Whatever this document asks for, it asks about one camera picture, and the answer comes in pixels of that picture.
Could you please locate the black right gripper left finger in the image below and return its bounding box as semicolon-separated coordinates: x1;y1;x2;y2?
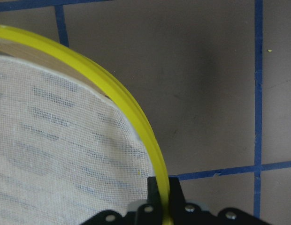
146;177;162;211

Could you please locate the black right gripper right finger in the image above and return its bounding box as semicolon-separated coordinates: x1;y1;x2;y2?
169;177;186;211

